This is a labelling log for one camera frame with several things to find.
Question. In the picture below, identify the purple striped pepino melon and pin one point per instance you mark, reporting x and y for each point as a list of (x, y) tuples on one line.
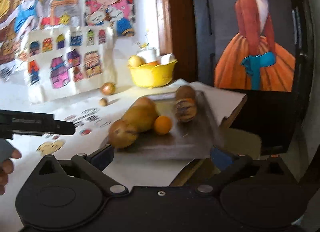
[(185, 112)]

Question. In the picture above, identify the yellow plastic bowl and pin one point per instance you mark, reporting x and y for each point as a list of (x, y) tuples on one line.
[(152, 74)]

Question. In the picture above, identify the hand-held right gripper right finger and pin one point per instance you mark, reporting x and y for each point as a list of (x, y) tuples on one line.
[(221, 159)]

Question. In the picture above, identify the white plastic jar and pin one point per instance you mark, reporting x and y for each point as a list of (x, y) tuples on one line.
[(150, 53)]

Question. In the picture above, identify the orange round fruit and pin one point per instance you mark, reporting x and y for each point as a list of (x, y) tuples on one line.
[(153, 64)]

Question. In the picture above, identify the cartoon child poster blue dress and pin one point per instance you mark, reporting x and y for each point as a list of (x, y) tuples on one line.
[(25, 9)]

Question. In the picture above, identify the small orange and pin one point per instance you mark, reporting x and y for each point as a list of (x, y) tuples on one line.
[(163, 125)]

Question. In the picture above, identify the person's left hand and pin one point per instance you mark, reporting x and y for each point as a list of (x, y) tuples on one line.
[(7, 168)]

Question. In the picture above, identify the painting of orange dress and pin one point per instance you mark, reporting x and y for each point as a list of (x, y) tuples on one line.
[(255, 47)]

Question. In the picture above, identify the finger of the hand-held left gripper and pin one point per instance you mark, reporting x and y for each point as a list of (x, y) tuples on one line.
[(63, 128)]

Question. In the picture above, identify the grey metal tray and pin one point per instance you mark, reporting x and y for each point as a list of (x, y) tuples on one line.
[(185, 142)]

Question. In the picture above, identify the pale yellow round fruit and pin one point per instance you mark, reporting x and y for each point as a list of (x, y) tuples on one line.
[(136, 61)]

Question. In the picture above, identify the large striped pepino melon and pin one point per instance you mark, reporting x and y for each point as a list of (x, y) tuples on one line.
[(123, 133)]

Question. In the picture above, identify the beige wooden board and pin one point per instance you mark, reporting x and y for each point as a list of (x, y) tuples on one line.
[(240, 144)]

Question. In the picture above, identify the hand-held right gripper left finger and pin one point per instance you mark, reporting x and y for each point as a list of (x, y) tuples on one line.
[(102, 157)]

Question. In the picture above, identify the yellow-green round fruit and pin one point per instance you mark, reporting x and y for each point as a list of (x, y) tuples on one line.
[(143, 118)]

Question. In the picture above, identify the tiny brown fruit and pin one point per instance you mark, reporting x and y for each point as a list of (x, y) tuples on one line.
[(103, 101)]

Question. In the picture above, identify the paper with house drawings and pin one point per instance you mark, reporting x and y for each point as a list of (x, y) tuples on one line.
[(70, 72)]

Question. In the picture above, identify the white crumpled paper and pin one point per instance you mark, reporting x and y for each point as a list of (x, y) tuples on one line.
[(167, 58)]

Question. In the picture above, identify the brown oval fruit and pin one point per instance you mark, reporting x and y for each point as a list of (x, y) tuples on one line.
[(185, 92), (108, 88)]

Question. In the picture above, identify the yellow flower sprig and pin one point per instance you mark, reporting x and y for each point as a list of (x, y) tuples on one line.
[(144, 44)]

